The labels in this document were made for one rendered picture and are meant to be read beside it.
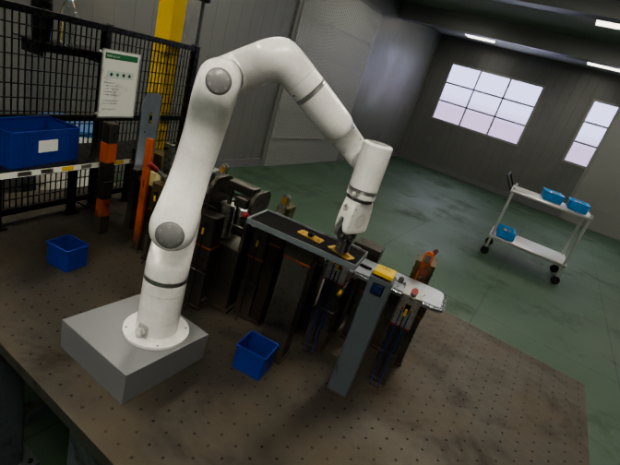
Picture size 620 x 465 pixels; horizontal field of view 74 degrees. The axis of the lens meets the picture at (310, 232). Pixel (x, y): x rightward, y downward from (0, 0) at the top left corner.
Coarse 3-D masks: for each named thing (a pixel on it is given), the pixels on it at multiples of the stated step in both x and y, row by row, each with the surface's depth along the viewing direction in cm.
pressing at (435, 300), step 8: (240, 216) 171; (368, 264) 163; (376, 264) 166; (360, 272) 154; (368, 272) 156; (408, 280) 160; (416, 280) 162; (392, 288) 149; (400, 288) 152; (424, 288) 158; (432, 288) 160; (424, 296) 151; (432, 296) 153; (440, 296) 155; (424, 304) 145; (432, 304) 146; (440, 304) 149; (440, 312) 145
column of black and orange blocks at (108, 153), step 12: (108, 132) 169; (108, 144) 171; (108, 156) 173; (108, 168) 176; (108, 180) 178; (96, 192) 179; (108, 192) 181; (96, 204) 182; (108, 204) 184; (96, 216) 183; (108, 216) 186; (96, 228) 185
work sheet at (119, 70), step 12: (108, 60) 185; (120, 60) 191; (132, 60) 197; (108, 72) 188; (120, 72) 194; (132, 72) 200; (108, 84) 190; (120, 84) 196; (132, 84) 203; (108, 96) 193; (120, 96) 199; (132, 96) 206; (108, 108) 195; (120, 108) 202; (132, 108) 208
